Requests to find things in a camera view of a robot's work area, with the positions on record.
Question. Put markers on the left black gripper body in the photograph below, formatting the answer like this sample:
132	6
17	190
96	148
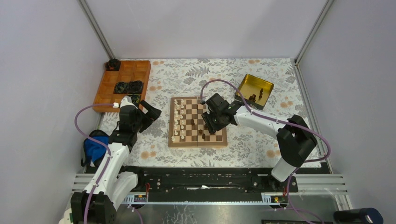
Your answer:
137	126

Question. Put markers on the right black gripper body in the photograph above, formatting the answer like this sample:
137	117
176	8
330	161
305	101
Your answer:
213	121

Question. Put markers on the gold metal tin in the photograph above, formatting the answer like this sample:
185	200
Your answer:
252	85

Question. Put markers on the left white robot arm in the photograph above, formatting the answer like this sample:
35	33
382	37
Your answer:
99	201

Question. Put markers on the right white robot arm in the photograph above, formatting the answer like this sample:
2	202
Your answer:
295	141

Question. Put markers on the dark chess piece in tin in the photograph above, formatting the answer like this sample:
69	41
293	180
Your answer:
252	98
260	93

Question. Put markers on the wooden chess board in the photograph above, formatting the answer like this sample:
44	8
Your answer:
182	110

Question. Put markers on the orange compartment tray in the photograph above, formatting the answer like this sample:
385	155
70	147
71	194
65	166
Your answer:
131	80

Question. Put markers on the floral table cloth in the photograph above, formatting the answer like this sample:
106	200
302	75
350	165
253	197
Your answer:
246	147

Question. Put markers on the blue cloth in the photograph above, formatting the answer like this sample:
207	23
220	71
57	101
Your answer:
93	151

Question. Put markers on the black item tray corner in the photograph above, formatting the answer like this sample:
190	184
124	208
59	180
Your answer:
113	65

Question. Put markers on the dark cylinder bottle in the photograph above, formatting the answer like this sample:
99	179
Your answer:
358	216

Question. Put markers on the black mounting rail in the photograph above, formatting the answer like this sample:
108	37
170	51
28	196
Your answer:
165	185

